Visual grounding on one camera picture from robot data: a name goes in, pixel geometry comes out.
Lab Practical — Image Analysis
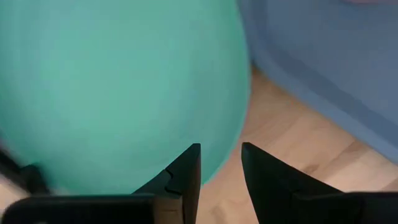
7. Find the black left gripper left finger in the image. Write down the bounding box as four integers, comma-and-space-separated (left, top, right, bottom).
133, 142, 202, 224

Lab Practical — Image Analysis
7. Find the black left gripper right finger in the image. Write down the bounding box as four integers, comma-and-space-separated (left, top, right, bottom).
241, 142, 343, 224

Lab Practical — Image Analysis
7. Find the teal bowl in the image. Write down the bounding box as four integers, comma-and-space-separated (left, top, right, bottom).
0, 0, 252, 196

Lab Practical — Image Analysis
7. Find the blue plastic tray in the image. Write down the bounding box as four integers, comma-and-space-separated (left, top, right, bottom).
238, 0, 398, 166

